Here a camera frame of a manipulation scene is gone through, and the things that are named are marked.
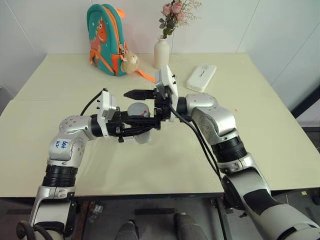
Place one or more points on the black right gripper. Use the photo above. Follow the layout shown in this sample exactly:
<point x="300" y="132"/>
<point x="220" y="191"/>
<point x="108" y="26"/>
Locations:
<point x="162" y="107"/>

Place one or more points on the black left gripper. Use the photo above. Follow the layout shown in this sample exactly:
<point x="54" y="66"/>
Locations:
<point x="116" y="127"/>

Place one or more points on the grey jar lid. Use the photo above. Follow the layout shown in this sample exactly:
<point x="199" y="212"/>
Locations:
<point x="136" y="108"/>

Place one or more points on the grey cylindrical cup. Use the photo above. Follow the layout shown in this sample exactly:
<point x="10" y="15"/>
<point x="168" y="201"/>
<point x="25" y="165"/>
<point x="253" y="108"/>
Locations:
<point x="144" y="138"/>

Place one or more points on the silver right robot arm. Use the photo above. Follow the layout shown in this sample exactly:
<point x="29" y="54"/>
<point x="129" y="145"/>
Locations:
<point x="215" y="117"/>

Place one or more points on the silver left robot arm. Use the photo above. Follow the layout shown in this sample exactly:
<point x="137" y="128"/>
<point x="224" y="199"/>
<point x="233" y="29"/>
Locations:
<point x="72" y="125"/>

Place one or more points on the flat white box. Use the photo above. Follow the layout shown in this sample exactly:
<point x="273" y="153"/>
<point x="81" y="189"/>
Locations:
<point x="200" y="77"/>

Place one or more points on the white ceramic vase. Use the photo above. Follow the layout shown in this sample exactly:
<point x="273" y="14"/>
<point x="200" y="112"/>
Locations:
<point x="161" y="55"/>

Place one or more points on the teal dinosaur backpack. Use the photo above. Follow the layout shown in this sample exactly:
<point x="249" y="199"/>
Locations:
<point x="105" y="50"/>

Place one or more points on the black flat bar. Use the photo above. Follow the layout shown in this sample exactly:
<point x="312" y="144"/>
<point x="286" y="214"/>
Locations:
<point x="153" y="211"/>

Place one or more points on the pink flower bouquet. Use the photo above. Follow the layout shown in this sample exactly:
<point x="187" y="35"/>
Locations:
<point x="172" y="15"/>

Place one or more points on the dark rounded shape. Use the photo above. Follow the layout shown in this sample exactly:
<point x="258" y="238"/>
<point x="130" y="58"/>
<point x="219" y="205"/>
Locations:
<point x="127" y="231"/>
<point x="186" y="226"/>

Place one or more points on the grey rounded object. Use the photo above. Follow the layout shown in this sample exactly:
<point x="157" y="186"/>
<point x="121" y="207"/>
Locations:
<point x="5" y="97"/>

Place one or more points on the black slanted beam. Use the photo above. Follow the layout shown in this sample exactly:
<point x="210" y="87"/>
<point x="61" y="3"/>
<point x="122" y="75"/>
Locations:
<point x="307" y="101"/>

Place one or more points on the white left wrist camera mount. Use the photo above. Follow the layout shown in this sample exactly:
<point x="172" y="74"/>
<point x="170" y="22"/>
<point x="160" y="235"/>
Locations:
<point x="107" y="105"/>

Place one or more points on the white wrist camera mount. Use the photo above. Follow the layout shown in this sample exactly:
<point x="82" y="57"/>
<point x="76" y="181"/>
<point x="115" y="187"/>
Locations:
<point x="168" y="80"/>
<point x="107" y="105"/>

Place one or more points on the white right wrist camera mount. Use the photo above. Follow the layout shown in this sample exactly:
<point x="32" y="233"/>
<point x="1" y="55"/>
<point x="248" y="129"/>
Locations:
<point x="168" y="80"/>

